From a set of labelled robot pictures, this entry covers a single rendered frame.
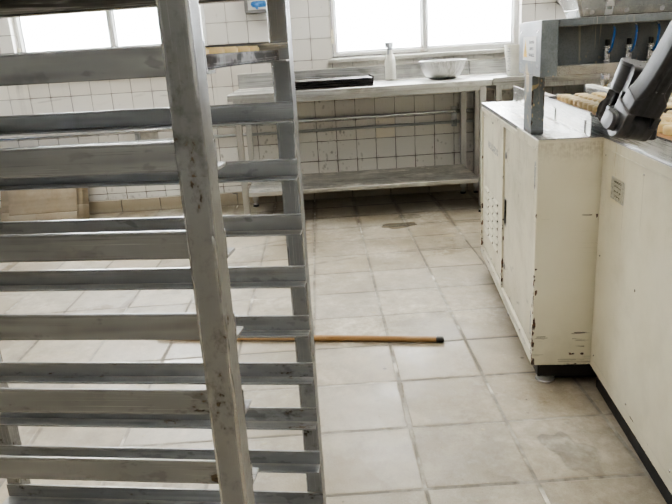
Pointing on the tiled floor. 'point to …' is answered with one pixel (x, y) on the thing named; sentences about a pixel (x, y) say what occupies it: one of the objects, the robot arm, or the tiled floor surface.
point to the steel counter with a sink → (252, 91)
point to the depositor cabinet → (542, 234)
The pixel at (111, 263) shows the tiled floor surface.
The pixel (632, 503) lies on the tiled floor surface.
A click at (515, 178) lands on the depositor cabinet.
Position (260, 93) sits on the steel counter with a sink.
